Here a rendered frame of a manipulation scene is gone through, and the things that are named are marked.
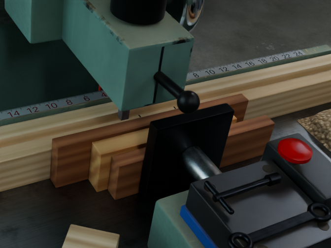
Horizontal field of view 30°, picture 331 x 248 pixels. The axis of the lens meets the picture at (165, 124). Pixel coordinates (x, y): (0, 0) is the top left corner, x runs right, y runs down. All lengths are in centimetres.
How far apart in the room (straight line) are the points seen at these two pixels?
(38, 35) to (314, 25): 257
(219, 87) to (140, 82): 18
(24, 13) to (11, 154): 15
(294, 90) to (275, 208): 29
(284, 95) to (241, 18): 227
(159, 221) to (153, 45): 16
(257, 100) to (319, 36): 233
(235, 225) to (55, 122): 23
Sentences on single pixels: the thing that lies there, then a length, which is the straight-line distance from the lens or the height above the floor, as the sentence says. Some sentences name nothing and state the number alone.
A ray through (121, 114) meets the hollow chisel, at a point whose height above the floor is 96.
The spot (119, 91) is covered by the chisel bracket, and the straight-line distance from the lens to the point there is 56.
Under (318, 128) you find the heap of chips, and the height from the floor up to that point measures 91.
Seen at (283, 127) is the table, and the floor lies 90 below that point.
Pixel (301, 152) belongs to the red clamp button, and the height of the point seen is 102.
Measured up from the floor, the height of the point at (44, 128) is 95.
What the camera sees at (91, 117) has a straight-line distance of 64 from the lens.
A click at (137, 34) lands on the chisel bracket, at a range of 55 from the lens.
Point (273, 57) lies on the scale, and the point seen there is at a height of 96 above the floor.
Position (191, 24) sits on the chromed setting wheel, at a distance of 73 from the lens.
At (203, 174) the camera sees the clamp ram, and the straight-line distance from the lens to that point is 58.
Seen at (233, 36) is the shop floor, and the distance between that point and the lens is 286.
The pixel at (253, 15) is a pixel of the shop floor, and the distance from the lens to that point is 310.
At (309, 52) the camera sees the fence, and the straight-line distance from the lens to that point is 83.
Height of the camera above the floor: 134
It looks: 37 degrees down
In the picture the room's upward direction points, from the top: 11 degrees clockwise
